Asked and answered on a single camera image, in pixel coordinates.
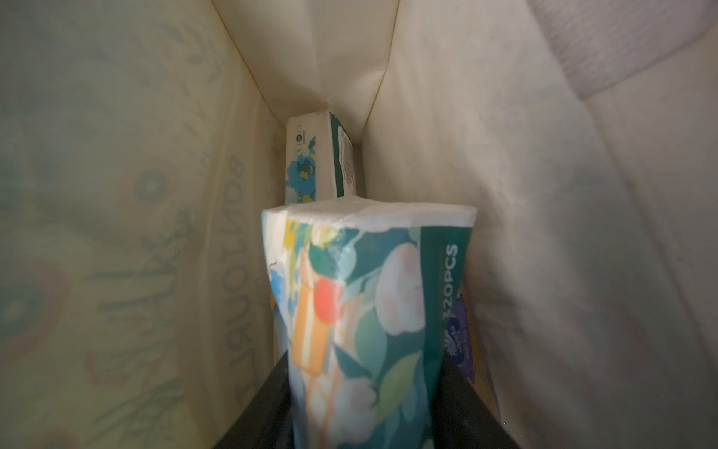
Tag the white green elephant tissue pack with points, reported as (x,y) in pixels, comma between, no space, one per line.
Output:
(365,290)

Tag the purple tissue pack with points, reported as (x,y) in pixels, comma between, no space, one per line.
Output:
(463,346)

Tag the white colourful tissue pack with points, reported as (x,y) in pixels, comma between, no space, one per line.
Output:
(319,159)

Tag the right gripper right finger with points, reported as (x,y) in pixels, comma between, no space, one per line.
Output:
(460,419)

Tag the cream canvas tote bag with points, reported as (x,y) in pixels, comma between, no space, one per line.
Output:
(141,140)

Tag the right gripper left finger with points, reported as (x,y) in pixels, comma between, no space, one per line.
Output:
(267,421)

